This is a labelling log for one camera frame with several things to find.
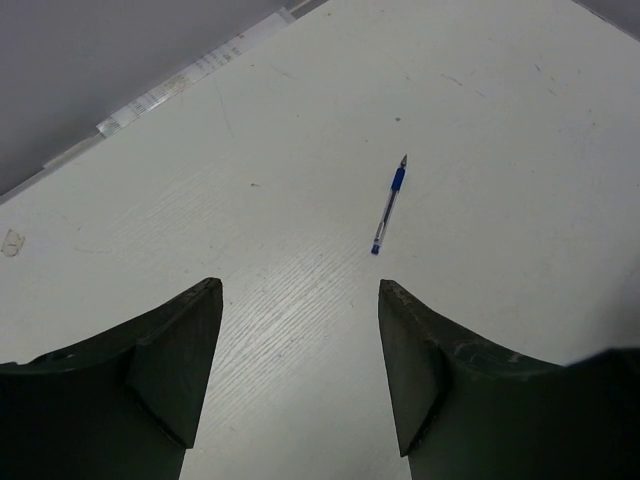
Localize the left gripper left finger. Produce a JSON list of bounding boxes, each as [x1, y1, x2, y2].
[[1, 278, 223, 479]]

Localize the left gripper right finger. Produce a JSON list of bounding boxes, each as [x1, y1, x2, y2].
[[378, 280, 639, 479]]

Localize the blue pen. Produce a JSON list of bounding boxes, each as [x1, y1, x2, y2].
[[370, 154, 408, 255]]

